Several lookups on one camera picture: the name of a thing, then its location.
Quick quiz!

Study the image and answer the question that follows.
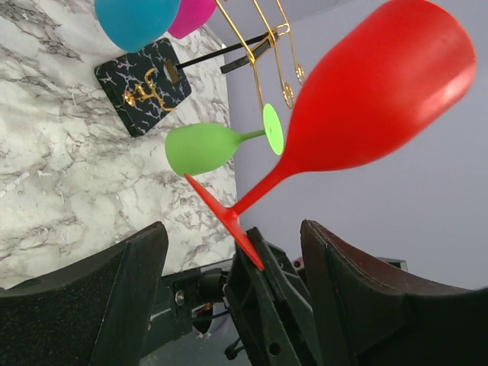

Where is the gold wire glass rack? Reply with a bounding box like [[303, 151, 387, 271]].
[[215, 0, 305, 112]]

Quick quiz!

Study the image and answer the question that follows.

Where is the green wine glass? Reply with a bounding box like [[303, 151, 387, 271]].
[[165, 104, 284, 176]]

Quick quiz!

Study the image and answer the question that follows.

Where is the red wine glass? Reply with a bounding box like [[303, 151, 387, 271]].
[[191, 0, 477, 268]]

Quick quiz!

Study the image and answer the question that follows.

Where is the pink wine glass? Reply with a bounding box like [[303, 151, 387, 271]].
[[168, 0, 217, 39]]

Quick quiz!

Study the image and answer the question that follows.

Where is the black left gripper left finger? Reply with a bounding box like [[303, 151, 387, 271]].
[[1, 222, 169, 365]]

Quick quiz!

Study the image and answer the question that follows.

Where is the blue wine glass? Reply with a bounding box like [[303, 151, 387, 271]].
[[94, 0, 181, 53]]

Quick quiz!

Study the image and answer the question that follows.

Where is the black marble rack base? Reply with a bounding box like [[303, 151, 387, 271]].
[[94, 37, 191, 137]]

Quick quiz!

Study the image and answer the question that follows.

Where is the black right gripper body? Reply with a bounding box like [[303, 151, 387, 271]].
[[146, 260, 232, 343]]

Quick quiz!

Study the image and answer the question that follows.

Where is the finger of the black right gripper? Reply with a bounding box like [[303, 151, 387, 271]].
[[223, 227, 323, 366]]

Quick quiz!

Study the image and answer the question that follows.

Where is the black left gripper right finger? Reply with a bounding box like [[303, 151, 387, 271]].
[[300, 220, 487, 365]]

